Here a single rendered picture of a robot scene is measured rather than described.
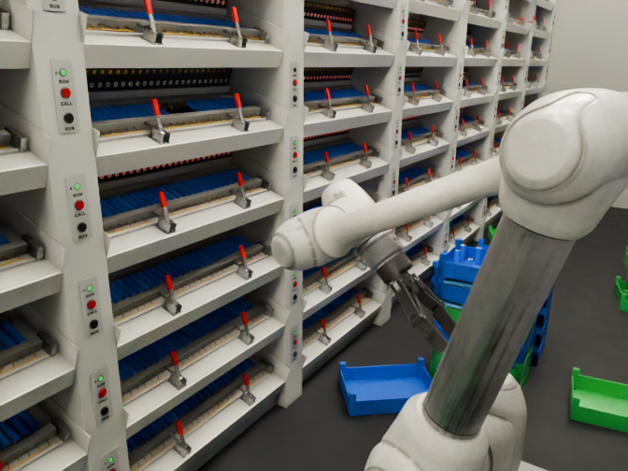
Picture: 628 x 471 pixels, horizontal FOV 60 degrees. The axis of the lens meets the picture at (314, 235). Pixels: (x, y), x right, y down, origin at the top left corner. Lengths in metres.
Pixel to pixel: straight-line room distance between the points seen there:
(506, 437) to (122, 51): 1.02
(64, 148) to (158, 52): 0.29
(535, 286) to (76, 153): 0.80
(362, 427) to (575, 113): 1.31
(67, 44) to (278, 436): 1.21
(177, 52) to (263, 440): 1.11
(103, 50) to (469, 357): 0.83
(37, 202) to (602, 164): 0.91
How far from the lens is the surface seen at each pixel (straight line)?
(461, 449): 0.96
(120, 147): 1.17
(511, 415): 1.14
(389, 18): 2.16
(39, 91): 1.05
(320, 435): 1.77
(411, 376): 2.06
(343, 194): 1.19
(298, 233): 1.05
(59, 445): 1.31
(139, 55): 1.19
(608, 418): 2.01
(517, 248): 0.78
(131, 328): 1.29
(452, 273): 1.86
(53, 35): 1.07
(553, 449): 1.87
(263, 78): 1.58
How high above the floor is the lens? 1.08
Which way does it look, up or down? 18 degrees down
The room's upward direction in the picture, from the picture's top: 1 degrees clockwise
